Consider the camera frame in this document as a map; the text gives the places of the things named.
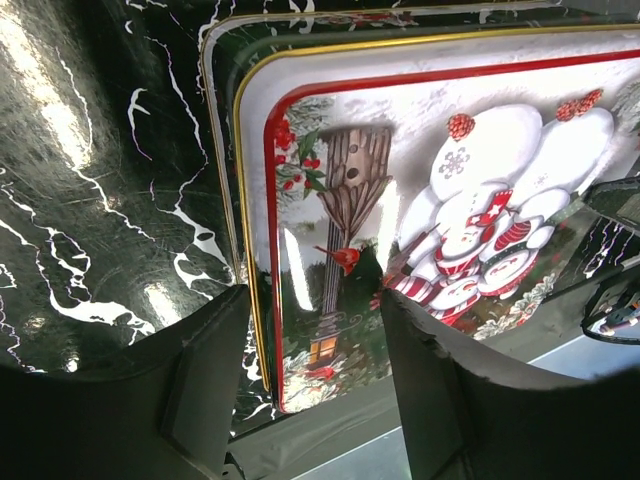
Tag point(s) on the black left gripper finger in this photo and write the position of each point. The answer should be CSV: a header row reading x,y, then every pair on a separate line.
x,y
612,313
615,200

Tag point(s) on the gold cookie tin box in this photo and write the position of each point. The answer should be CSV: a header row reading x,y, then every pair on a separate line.
x,y
225,100

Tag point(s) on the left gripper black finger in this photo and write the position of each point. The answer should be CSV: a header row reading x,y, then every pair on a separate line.
x,y
470,412
158,409

